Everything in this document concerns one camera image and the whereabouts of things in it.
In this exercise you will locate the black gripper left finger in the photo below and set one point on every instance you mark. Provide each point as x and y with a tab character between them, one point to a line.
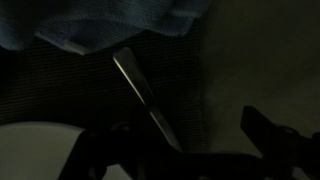
110	153

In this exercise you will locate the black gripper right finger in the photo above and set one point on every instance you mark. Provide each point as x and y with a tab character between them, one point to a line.
280	146

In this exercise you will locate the large white plate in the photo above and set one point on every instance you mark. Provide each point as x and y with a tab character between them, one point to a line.
36	150

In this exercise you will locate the black woven placemat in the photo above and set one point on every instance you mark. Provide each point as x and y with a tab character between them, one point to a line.
66	90

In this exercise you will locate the blue folded cloth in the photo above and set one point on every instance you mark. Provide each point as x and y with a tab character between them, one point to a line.
106	20

